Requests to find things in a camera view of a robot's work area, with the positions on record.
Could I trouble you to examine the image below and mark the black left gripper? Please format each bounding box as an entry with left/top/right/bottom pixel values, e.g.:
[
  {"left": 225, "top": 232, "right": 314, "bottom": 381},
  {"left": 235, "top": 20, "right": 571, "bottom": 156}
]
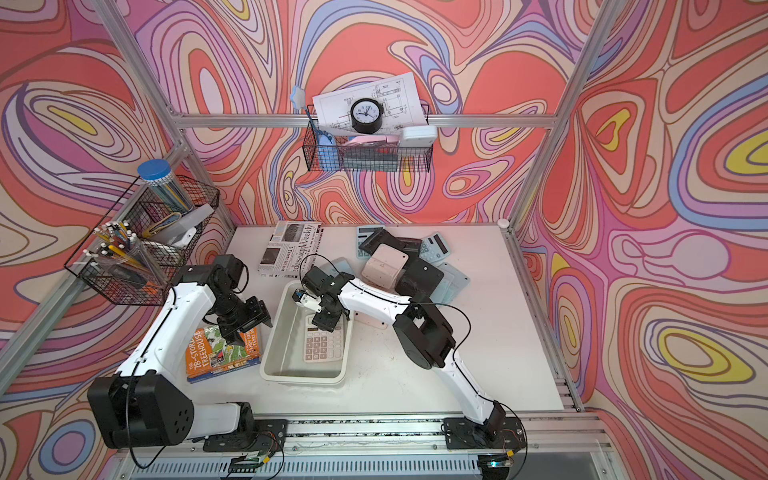
[{"left": 211, "top": 293, "right": 274, "bottom": 344}]

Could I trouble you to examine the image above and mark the pink calculator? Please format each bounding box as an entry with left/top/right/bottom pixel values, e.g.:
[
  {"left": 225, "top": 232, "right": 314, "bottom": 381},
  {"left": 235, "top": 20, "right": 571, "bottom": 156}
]
[
  {"left": 361, "top": 244, "right": 409, "bottom": 290},
  {"left": 303, "top": 315, "right": 345, "bottom": 363},
  {"left": 355, "top": 312, "right": 388, "bottom": 330}
]

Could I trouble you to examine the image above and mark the cream plastic storage box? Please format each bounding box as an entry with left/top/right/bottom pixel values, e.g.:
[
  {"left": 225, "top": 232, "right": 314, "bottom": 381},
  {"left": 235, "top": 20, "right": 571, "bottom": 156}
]
[{"left": 260, "top": 280, "right": 354, "bottom": 387}]

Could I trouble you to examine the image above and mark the black calculator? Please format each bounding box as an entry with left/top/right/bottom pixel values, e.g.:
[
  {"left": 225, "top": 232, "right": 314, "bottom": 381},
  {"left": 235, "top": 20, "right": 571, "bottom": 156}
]
[
  {"left": 361, "top": 228, "right": 421, "bottom": 257},
  {"left": 394, "top": 258, "right": 444, "bottom": 302}
]

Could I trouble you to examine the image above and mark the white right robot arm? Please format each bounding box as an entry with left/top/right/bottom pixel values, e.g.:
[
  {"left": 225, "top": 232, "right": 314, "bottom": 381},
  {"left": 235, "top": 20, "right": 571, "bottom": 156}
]
[{"left": 292, "top": 267, "right": 506, "bottom": 448}]

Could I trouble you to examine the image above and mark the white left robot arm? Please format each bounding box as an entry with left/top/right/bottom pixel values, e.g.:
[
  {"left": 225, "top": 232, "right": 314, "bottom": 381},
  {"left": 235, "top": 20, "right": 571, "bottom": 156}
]
[{"left": 87, "top": 254, "right": 271, "bottom": 450}]

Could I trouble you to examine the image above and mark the light blue calculator face down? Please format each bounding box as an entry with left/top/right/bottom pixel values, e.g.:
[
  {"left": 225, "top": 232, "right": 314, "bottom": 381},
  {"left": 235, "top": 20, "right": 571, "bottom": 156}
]
[{"left": 318, "top": 257, "right": 357, "bottom": 277}]

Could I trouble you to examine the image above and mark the teal calculator at back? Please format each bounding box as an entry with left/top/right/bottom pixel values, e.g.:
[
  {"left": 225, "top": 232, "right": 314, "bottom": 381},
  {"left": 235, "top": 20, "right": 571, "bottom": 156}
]
[{"left": 356, "top": 225, "right": 384, "bottom": 260}]

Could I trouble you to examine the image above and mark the white box in side basket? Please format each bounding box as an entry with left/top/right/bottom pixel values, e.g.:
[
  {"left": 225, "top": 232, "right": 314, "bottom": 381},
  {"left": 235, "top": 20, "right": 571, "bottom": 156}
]
[{"left": 144, "top": 204, "right": 214, "bottom": 248}]

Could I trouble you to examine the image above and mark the teal calculator with display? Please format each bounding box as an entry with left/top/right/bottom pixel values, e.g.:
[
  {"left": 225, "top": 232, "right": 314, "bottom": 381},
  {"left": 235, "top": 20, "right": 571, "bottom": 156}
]
[{"left": 419, "top": 232, "right": 451, "bottom": 266}]

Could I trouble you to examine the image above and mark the blue calculator under pile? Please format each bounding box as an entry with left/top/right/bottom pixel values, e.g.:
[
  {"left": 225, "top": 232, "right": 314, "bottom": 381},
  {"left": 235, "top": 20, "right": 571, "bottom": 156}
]
[{"left": 430, "top": 263, "right": 470, "bottom": 304}]

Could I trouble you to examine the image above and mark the colourful treehouse book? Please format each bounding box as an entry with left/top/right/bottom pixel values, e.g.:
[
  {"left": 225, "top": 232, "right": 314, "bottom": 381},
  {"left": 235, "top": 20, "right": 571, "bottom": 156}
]
[{"left": 186, "top": 326, "right": 261, "bottom": 383}]

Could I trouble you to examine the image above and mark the design weekly magazine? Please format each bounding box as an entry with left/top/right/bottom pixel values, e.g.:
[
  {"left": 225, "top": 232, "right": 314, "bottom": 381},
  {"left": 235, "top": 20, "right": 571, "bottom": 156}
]
[{"left": 258, "top": 221, "right": 323, "bottom": 278}]

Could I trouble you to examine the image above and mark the clear cup of pens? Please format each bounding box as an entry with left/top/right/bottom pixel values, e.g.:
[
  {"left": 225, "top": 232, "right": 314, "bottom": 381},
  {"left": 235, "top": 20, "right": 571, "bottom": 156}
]
[{"left": 83, "top": 221, "right": 167, "bottom": 290}]

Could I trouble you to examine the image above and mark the blue lid pencil jar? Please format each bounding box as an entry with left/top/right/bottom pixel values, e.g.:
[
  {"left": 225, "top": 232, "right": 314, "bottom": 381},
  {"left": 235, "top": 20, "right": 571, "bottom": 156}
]
[{"left": 137, "top": 159, "right": 194, "bottom": 215}]

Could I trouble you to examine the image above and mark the white device in basket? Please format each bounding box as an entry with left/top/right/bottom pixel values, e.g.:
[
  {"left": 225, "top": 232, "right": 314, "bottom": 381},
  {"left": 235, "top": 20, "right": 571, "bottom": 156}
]
[{"left": 398, "top": 125, "right": 438, "bottom": 149}]

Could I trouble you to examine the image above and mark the black round clock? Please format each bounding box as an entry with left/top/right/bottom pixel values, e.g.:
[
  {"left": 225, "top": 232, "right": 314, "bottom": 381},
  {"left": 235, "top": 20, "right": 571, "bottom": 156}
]
[{"left": 350, "top": 98, "right": 384, "bottom": 135}]

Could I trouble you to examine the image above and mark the white paper drawing sheet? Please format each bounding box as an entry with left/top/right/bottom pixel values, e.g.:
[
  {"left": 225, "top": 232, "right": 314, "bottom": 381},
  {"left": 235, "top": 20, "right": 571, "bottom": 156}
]
[{"left": 313, "top": 73, "right": 427, "bottom": 136}]

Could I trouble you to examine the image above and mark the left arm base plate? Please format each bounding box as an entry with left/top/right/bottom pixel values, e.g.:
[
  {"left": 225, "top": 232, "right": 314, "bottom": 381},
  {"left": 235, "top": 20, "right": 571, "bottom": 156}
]
[{"left": 203, "top": 419, "right": 288, "bottom": 453}]

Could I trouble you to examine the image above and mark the black wire side basket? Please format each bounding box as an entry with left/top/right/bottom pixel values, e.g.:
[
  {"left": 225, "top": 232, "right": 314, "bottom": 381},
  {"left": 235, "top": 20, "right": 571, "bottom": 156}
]
[{"left": 65, "top": 176, "right": 220, "bottom": 306}]

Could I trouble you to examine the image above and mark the black wire back basket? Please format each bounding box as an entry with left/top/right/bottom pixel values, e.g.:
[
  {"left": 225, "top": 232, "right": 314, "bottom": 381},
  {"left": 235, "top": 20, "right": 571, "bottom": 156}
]
[{"left": 302, "top": 103, "right": 434, "bottom": 174}]

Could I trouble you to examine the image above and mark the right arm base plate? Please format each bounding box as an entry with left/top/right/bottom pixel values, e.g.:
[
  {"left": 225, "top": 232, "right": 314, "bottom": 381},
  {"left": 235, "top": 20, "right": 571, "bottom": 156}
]
[{"left": 440, "top": 417, "right": 527, "bottom": 453}]

